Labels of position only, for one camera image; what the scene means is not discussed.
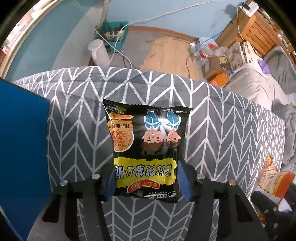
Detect white power strip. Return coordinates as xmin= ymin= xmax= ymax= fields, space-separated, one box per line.
xmin=105 ymin=31 xmax=123 ymax=42

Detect orange fries snack bag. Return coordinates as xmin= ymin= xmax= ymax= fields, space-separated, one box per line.
xmin=257 ymin=156 xmax=295 ymax=199

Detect white electric kettle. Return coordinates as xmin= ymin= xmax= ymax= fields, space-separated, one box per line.
xmin=87 ymin=39 xmax=110 ymax=67

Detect brown cardboard floor sheet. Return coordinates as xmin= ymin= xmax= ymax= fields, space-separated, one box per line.
xmin=139 ymin=36 xmax=201 ymax=81

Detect clear water bottle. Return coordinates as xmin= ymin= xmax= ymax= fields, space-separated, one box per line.
xmin=196 ymin=43 xmax=216 ymax=66

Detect white power cable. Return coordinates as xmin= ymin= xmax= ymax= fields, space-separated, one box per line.
xmin=93 ymin=0 xmax=218 ymax=69

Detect blue cardboard box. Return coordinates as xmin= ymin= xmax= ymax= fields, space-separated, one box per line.
xmin=1 ymin=80 xmax=51 ymax=240

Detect teal plastic crate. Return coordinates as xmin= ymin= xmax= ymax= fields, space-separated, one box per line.
xmin=95 ymin=21 xmax=128 ymax=51

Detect purple small object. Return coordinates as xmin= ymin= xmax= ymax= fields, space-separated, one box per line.
xmin=257 ymin=59 xmax=270 ymax=75

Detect black cable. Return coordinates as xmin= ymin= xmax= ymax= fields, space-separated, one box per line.
xmin=185 ymin=16 xmax=241 ymax=79

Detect black yellow noodle snack bag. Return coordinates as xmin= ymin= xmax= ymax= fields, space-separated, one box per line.
xmin=103 ymin=99 xmax=191 ymax=203

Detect grey bed blanket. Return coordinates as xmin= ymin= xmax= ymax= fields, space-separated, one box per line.
xmin=225 ymin=46 xmax=295 ymax=173

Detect orange juice bottle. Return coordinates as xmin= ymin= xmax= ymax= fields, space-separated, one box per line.
xmin=209 ymin=70 xmax=235 ymax=88

